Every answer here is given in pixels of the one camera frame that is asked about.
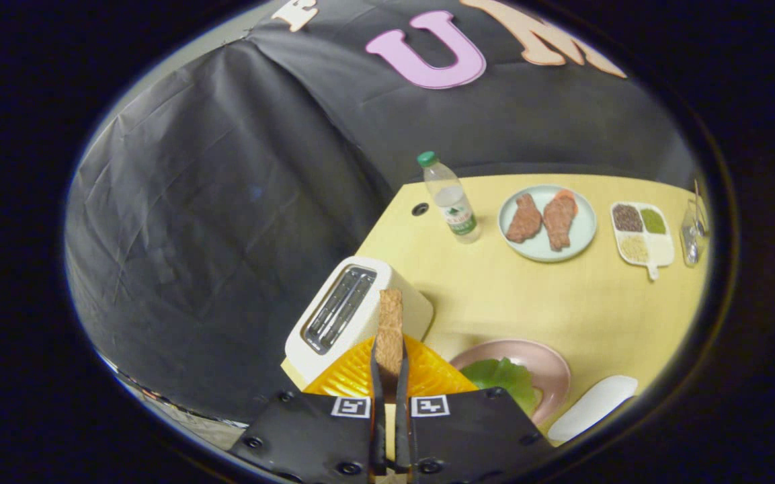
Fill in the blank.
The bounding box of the pink plate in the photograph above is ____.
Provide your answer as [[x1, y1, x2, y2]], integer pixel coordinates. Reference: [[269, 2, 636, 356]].
[[450, 339, 571, 426]]

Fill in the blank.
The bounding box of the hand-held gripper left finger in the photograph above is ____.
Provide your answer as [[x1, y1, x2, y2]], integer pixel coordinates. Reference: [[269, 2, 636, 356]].
[[229, 334, 388, 484]]

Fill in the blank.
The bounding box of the toasted bread slice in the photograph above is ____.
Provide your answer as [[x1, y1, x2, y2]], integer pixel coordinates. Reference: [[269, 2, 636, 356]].
[[375, 289, 405, 394]]

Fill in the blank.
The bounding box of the pale beans heap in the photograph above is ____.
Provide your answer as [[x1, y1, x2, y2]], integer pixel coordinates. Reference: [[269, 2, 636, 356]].
[[620, 235, 650, 264]]

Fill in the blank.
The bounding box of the wire mesh basket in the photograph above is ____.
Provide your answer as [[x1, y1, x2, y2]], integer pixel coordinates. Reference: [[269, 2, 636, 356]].
[[680, 198, 710, 268]]

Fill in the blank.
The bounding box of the white plate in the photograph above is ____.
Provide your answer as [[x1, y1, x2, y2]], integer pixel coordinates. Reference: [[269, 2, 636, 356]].
[[547, 375, 639, 443]]

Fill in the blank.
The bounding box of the pale green plate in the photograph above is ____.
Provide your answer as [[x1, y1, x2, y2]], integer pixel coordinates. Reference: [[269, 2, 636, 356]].
[[498, 185, 598, 263]]

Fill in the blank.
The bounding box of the white toaster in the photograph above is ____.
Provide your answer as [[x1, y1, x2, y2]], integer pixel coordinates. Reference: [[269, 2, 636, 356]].
[[284, 255, 435, 389]]

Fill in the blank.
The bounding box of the clear bottle with green cap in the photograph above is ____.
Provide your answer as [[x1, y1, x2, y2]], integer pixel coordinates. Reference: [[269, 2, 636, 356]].
[[417, 151, 483, 244]]

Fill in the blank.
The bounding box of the brown meat patty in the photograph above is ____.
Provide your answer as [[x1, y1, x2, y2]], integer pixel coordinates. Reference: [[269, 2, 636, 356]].
[[506, 194, 544, 243], [543, 189, 579, 251]]

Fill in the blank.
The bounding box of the dark brown beans heap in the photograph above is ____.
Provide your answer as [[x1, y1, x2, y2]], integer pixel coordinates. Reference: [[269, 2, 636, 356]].
[[612, 204, 644, 233]]

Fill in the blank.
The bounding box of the green lettuce leaf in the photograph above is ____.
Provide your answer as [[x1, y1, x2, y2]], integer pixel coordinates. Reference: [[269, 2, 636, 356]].
[[460, 357, 539, 416]]

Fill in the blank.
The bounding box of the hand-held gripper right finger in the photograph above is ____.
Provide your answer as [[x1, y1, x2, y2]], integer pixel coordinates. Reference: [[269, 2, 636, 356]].
[[394, 336, 556, 484]]

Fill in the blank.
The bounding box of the white divided dish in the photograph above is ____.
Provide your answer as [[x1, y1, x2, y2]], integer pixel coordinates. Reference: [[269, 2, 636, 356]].
[[610, 202, 676, 281]]

